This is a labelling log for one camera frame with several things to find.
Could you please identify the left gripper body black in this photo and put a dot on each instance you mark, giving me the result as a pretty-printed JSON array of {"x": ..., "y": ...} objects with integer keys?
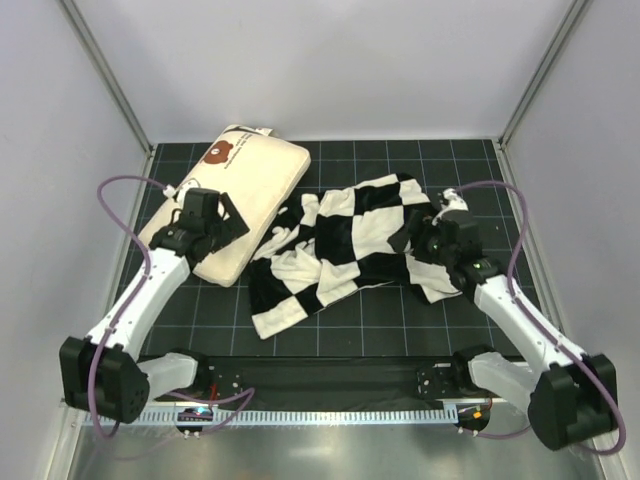
[{"x": 220, "y": 226}]

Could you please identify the black white checkered pillowcase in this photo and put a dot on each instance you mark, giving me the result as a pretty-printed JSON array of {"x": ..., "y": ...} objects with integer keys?
[{"x": 324, "y": 247}]

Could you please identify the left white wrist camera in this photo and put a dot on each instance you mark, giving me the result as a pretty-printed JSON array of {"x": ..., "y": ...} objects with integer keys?
[{"x": 177, "y": 194}]

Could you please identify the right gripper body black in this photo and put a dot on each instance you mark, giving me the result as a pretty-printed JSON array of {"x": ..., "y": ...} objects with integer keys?
[{"x": 417, "y": 236}]

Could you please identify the slotted white cable duct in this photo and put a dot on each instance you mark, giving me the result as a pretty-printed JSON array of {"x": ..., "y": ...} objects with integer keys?
[{"x": 183, "y": 415}]

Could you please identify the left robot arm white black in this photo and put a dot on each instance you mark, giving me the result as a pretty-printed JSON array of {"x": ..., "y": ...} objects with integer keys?
[{"x": 126, "y": 326}]

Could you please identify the aluminium front frame rail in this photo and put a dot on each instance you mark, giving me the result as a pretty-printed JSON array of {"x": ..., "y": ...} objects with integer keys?
[{"x": 119, "y": 387}]

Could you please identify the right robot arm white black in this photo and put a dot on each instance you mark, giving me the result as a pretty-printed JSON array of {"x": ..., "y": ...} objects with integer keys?
[{"x": 495, "y": 293}]

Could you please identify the left aluminium corner post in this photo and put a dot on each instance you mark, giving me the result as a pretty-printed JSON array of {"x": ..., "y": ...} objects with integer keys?
[{"x": 90, "y": 45}]

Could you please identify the cream pillow with bear print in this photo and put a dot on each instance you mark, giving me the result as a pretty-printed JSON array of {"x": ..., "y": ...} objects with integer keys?
[{"x": 258, "y": 171}]

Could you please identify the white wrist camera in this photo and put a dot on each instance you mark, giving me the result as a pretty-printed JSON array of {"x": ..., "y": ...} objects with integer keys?
[
  {"x": 177, "y": 194},
  {"x": 450, "y": 200}
]

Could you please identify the aluminium corner post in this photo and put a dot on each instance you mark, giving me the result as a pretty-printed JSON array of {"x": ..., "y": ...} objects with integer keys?
[
  {"x": 561, "y": 37},
  {"x": 90, "y": 45}
]

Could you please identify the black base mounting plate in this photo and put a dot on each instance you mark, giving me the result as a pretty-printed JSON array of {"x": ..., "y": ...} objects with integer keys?
[{"x": 349, "y": 378}]

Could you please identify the right aluminium corner post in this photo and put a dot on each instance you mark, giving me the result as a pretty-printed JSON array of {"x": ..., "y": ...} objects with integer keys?
[{"x": 561, "y": 37}]

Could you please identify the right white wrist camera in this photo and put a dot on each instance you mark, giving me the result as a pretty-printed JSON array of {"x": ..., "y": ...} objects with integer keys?
[{"x": 450, "y": 200}]

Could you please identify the black grid cutting mat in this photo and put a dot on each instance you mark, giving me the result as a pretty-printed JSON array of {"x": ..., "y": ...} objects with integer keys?
[{"x": 384, "y": 321}]

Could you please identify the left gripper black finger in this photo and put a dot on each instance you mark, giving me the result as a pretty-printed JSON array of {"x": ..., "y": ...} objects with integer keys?
[
  {"x": 209, "y": 245},
  {"x": 231, "y": 221}
]

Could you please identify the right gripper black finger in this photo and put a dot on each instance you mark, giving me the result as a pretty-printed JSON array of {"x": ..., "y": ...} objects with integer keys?
[
  {"x": 423, "y": 219},
  {"x": 404, "y": 240}
]

